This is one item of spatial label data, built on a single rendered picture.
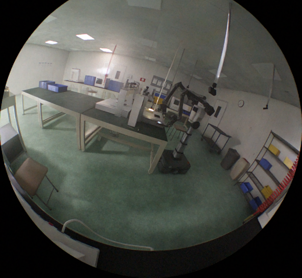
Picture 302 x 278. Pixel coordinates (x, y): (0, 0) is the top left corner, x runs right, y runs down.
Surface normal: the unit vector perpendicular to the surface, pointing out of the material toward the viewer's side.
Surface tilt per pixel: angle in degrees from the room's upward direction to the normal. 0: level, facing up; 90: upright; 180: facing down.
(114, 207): 0
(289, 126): 90
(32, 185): 6
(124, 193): 0
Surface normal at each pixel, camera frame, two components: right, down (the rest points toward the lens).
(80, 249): 0.32, -0.87
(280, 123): -0.95, -0.30
